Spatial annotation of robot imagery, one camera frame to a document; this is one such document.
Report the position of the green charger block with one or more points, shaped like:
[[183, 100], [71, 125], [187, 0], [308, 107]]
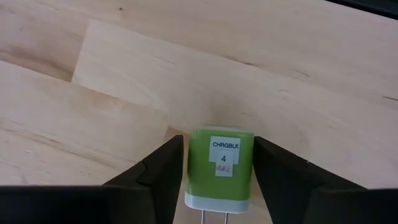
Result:
[[202, 180]]

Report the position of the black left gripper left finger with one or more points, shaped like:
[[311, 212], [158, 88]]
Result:
[[140, 199]]

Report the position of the black aluminium table frame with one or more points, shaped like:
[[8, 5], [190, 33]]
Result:
[[373, 6]]

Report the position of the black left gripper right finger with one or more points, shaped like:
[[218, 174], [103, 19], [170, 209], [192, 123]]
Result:
[[311, 199]]

